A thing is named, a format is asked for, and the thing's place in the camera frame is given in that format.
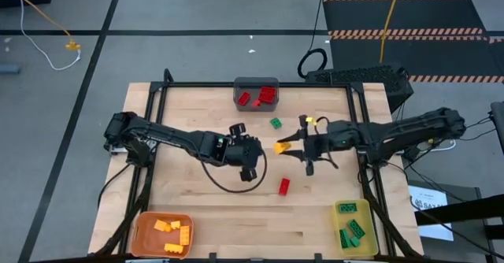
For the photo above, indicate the white printed paper sign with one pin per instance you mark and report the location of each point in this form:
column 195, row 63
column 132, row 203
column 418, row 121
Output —
column 427, row 194

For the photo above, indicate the black perforated computer case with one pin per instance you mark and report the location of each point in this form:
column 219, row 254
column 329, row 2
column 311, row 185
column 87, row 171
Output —
column 354, row 75

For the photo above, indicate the orange plastic bin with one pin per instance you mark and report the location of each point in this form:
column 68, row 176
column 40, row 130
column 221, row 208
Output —
column 147, row 239

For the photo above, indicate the grey plastic bin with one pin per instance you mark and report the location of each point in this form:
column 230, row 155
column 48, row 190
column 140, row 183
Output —
column 246, row 86

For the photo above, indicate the black hazard-striped floor mat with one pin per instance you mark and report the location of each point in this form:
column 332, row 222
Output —
column 433, row 15
column 433, row 58

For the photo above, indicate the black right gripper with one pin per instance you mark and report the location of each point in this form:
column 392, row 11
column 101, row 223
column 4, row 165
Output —
column 338, row 141

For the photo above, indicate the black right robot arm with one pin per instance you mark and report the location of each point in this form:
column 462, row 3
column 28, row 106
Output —
column 413, row 129

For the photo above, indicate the yellow power plug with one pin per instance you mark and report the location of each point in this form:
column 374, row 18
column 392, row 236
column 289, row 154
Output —
column 431, row 141

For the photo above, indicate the black metal table frame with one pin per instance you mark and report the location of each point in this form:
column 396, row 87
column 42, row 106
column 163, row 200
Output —
column 197, row 84

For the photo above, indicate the small red toy brick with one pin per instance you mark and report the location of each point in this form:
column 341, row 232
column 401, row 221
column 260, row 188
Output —
column 256, row 103

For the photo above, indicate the dark grey cart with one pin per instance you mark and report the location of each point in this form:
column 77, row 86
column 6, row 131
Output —
column 464, row 192

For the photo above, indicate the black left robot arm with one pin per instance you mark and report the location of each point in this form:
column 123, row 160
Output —
column 177, row 139

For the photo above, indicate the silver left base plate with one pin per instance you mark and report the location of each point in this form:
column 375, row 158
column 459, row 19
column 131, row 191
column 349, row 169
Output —
column 113, row 150

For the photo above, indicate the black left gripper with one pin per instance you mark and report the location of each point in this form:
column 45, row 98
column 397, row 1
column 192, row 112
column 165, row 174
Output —
column 246, row 152

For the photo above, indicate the yellow plastic bin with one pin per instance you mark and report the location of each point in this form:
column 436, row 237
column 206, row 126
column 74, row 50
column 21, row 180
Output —
column 368, row 223

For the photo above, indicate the black metal bar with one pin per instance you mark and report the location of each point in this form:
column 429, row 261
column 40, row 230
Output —
column 472, row 211

